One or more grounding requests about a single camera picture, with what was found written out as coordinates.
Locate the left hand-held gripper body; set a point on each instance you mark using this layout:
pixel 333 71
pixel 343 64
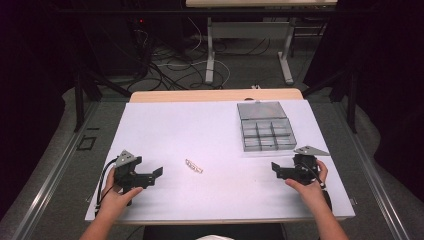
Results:
pixel 127 171

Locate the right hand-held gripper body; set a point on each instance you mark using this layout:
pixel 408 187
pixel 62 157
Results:
pixel 305 166

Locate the small silver metal piece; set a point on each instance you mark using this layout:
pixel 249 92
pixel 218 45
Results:
pixel 194 166

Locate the grey plastic compartment box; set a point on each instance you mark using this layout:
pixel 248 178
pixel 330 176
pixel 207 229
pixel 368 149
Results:
pixel 266 130

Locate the person's right hand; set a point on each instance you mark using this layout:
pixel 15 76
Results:
pixel 313 195

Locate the person's left hand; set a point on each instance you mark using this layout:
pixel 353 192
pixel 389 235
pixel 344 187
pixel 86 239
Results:
pixel 115 201

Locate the white table cover sheet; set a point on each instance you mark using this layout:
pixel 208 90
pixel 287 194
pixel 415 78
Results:
pixel 213 140

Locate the person's dark clothing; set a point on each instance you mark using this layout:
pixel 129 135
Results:
pixel 213 231

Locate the black metal stand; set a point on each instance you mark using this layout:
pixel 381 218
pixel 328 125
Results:
pixel 83 90
pixel 348 90

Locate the white desk with metal legs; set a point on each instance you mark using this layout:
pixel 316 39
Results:
pixel 250 30

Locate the black device with red light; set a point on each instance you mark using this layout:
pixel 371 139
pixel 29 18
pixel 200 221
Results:
pixel 141 22

